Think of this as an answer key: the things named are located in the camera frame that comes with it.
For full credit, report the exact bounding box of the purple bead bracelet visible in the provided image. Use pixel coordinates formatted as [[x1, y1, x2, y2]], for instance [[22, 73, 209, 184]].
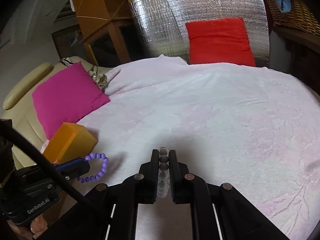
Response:
[[76, 152, 110, 184]]

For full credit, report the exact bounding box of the white bead bracelet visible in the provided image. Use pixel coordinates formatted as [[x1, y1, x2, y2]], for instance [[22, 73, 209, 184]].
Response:
[[157, 146, 169, 199]]

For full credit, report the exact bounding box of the left hand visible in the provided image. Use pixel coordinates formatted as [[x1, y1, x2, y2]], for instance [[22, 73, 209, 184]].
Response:
[[7, 214, 48, 239]]

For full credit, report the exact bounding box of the orange cardboard box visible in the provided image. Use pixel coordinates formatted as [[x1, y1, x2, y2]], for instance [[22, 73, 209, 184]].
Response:
[[42, 123, 98, 164]]

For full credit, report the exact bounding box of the magenta pillow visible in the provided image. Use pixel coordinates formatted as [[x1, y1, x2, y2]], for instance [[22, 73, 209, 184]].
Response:
[[32, 62, 110, 140]]

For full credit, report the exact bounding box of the beige leather sofa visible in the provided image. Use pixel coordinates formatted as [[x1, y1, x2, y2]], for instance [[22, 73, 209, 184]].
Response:
[[1, 56, 113, 170]]

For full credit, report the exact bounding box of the pink white blanket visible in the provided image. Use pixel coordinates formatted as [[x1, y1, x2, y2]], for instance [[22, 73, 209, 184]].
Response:
[[79, 56, 319, 239]]

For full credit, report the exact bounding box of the floral patterned cushion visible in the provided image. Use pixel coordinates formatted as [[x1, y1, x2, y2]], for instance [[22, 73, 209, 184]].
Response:
[[87, 66, 107, 90]]

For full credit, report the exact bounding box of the red pillow on bed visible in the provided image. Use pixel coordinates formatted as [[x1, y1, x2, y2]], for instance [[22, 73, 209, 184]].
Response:
[[185, 17, 256, 67]]

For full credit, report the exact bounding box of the silver foil insulation panel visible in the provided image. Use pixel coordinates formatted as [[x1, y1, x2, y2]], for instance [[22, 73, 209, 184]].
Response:
[[130, 0, 270, 67]]

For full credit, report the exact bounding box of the wooden cabinet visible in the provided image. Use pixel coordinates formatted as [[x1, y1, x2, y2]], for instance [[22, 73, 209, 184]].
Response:
[[71, 0, 144, 67]]

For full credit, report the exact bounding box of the wicker basket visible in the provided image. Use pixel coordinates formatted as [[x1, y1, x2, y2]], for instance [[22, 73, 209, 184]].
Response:
[[266, 0, 320, 36]]

